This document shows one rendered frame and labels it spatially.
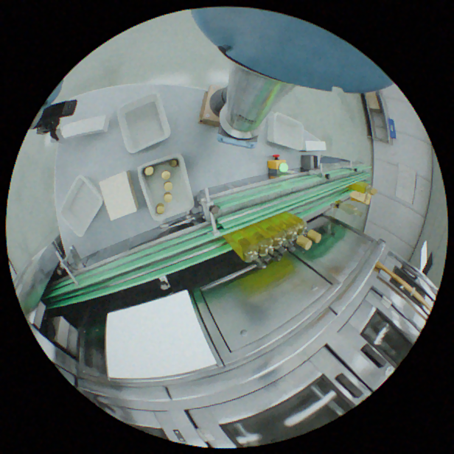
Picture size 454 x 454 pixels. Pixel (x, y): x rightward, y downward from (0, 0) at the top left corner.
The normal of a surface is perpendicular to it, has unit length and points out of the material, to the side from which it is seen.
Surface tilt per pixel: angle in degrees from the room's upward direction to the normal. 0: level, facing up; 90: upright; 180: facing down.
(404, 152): 90
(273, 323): 90
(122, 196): 0
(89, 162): 0
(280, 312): 90
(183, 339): 90
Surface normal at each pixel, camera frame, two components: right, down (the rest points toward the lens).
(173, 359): -0.17, -0.86
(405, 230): -0.90, 0.33
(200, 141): 0.40, 0.39
